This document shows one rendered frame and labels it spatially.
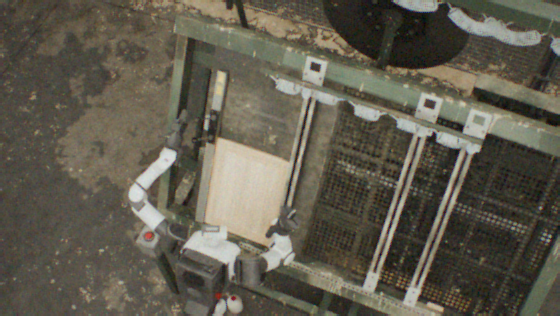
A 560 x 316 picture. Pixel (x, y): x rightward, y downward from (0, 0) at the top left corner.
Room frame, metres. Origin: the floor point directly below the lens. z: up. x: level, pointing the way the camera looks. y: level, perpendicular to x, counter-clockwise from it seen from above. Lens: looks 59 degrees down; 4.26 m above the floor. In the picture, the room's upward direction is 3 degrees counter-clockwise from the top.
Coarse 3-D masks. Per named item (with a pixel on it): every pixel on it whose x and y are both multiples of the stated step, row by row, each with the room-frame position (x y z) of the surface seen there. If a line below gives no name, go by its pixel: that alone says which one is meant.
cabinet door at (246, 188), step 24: (216, 144) 1.87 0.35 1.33; (240, 144) 1.84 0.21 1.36; (216, 168) 1.79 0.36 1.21; (240, 168) 1.76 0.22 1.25; (264, 168) 1.72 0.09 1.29; (288, 168) 1.69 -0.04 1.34; (216, 192) 1.71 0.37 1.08; (240, 192) 1.67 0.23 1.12; (264, 192) 1.64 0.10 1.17; (216, 216) 1.62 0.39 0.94; (240, 216) 1.59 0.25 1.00; (264, 216) 1.56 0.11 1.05; (264, 240) 1.47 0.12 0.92
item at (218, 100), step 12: (228, 72) 2.08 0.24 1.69; (216, 84) 2.04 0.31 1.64; (216, 96) 2.01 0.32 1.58; (216, 108) 1.97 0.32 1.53; (204, 156) 1.83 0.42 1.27; (204, 168) 1.79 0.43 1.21; (204, 180) 1.75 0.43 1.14; (204, 192) 1.71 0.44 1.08; (204, 204) 1.67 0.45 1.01; (204, 216) 1.63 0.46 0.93
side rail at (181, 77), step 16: (176, 48) 2.21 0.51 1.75; (192, 48) 2.24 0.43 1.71; (176, 64) 2.16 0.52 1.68; (192, 64) 2.21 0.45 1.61; (176, 80) 2.11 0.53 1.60; (176, 96) 2.06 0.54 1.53; (176, 112) 2.01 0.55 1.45; (160, 176) 1.83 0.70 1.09; (176, 176) 1.86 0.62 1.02; (160, 192) 1.77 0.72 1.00
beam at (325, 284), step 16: (160, 208) 1.71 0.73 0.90; (176, 208) 1.72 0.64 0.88; (192, 224) 1.61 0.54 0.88; (208, 224) 1.60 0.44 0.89; (240, 240) 1.48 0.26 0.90; (288, 272) 1.30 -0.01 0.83; (304, 272) 1.28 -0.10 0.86; (320, 272) 1.26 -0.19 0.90; (336, 272) 1.26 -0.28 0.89; (336, 288) 1.18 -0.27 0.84; (384, 288) 1.15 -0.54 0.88; (368, 304) 1.08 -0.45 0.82; (384, 304) 1.06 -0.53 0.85; (416, 304) 1.04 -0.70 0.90
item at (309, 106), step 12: (312, 60) 1.93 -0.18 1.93; (312, 72) 1.89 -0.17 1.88; (324, 72) 1.88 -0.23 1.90; (312, 96) 1.83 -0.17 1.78; (312, 108) 1.81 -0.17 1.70; (300, 120) 1.79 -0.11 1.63; (312, 120) 1.80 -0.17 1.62; (300, 132) 1.76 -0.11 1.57; (300, 144) 1.74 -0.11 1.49; (300, 156) 1.68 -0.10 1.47; (300, 168) 1.65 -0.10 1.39; (288, 180) 1.62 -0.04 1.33; (288, 192) 1.58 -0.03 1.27; (288, 204) 1.54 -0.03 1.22
